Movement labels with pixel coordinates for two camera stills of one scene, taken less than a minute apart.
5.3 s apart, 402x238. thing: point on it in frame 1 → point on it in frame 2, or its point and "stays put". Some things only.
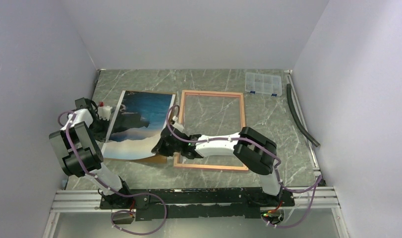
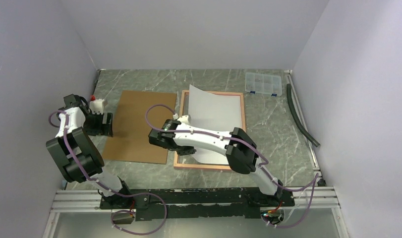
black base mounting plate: [199, 204] stays put
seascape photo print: [140, 118] → [221, 111]
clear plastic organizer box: [263, 84] stays put
